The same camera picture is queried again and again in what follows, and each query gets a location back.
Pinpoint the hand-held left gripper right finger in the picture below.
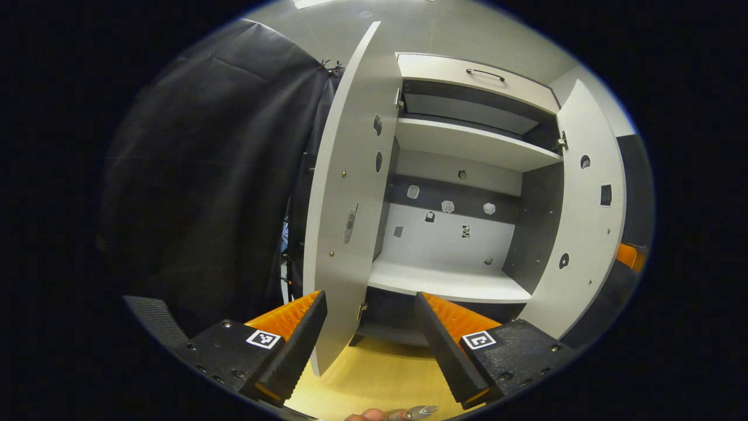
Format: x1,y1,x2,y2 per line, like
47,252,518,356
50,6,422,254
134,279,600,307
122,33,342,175
414,291,576,410

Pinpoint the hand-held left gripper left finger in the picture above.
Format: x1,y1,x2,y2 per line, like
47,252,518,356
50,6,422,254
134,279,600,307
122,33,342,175
174,291,328,408

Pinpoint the grey cabinet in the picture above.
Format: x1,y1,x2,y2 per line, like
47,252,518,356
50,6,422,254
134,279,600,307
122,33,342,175
349,51,566,347

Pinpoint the grey cabinet shelf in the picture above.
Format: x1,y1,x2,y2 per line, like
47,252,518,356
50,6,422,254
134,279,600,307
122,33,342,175
395,117,563,172
367,257,532,303

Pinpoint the black backdrop cloth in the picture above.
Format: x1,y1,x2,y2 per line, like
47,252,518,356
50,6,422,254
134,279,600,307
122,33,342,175
96,19,652,351

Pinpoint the grey woven strap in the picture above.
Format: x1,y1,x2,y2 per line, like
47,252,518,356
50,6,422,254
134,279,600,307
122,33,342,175
123,295,191,350

